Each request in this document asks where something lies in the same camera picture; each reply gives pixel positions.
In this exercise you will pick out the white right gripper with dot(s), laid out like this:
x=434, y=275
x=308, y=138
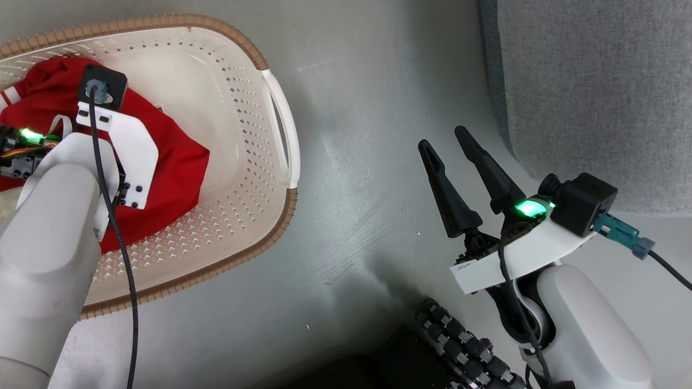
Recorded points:
x=519, y=254

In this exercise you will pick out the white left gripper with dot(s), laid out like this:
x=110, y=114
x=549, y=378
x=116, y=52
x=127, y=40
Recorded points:
x=138, y=162

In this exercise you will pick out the red basketball jersey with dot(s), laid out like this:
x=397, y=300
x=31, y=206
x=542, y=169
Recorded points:
x=178, y=162

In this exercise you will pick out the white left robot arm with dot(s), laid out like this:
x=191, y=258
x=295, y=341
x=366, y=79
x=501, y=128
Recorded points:
x=43, y=243

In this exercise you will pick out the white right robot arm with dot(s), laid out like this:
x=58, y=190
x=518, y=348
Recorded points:
x=594, y=335

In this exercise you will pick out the grey fabric sofa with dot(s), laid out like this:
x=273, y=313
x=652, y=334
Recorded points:
x=594, y=81

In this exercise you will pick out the white perforated laundry basket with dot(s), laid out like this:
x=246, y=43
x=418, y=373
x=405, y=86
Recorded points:
x=227, y=81

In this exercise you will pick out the black roller wheel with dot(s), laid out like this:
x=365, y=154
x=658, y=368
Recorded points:
x=465, y=346

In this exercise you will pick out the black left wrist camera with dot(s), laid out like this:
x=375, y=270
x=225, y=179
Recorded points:
x=114, y=81

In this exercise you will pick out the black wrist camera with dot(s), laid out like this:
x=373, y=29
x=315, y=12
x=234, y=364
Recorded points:
x=584, y=202
x=114, y=81

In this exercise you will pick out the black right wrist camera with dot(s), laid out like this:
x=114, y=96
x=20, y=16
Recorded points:
x=584, y=202

